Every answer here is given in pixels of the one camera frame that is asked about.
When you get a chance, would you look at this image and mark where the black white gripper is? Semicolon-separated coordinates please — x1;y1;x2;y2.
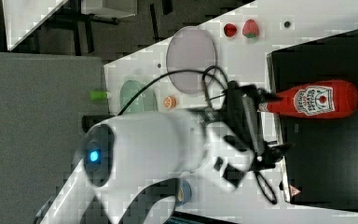
218;81;294;188

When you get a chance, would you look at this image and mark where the red plush ketchup bottle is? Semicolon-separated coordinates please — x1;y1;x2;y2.
259;79;358;119

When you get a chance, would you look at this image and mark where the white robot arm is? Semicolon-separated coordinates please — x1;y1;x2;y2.
34;81;286;224

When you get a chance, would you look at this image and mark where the strawberry toy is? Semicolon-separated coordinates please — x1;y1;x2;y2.
242;20;259;38

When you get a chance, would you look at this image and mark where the dark red berry toy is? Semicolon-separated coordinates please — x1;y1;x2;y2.
224;23;237;37

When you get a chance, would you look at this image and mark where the blue bowl with contents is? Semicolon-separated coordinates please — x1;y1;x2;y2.
176;179;192;206

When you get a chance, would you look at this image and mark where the round grey plate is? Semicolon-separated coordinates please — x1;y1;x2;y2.
166;26;217;94

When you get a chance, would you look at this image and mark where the green bowl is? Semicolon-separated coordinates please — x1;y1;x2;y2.
119;79;158;115

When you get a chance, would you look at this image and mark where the green cylinder object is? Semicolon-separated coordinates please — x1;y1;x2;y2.
89;91;112;101

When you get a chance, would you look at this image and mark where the grey partition panel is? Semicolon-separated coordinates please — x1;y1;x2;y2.
0;52;108;224

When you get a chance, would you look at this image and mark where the white background table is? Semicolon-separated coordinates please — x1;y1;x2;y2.
1;0;69;51

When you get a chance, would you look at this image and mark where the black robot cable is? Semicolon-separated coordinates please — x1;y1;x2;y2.
117;64;229;117

